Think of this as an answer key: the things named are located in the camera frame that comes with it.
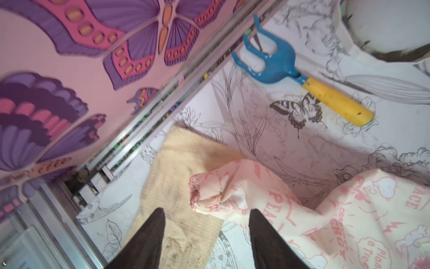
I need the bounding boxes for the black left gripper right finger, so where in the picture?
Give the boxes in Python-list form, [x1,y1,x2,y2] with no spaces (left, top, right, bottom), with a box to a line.
[249,209,308,269]

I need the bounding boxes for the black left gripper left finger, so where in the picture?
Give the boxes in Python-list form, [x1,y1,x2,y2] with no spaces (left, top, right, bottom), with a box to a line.
[105,207,166,269]

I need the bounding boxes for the pink printed hooded jacket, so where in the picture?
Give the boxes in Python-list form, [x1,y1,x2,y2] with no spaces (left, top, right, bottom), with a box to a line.
[189,159,430,269]

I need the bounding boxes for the beige work glove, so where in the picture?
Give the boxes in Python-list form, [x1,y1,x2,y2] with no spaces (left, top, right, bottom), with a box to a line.
[127,126,243,269]

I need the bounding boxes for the blue yellow garden hand rake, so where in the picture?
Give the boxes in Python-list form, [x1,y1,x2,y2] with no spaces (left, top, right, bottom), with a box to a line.
[231,14,375,127]

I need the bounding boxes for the potted green plant white pot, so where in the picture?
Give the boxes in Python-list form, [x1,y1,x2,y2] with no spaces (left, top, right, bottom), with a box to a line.
[332,1,430,64]

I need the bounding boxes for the aluminium front rail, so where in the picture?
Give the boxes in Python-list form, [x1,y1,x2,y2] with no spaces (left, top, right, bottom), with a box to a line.
[0,0,290,269]

